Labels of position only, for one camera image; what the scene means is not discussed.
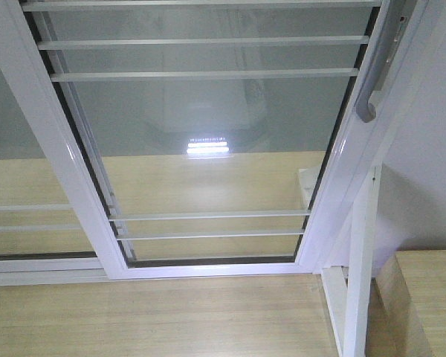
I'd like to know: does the grey metal door handle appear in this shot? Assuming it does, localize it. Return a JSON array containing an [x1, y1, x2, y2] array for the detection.
[[355, 0, 405, 123]]

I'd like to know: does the white framed sliding glass door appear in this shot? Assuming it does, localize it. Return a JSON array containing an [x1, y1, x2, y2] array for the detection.
[[0, 0, 428, 280]]

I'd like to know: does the wooden platform base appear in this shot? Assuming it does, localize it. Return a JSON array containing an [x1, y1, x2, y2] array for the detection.
[[0, 274, 337, 356]]

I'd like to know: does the light wooden box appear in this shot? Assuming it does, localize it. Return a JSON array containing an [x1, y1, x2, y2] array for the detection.
[[376, 250, 446, 356]]

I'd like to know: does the white framed fixed glass door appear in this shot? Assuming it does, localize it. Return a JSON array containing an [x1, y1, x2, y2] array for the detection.
[[0, 69, 107, 286]]

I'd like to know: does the white triangular support bracket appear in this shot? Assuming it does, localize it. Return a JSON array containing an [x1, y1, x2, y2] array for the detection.
[[321, 166, 382, 356]]

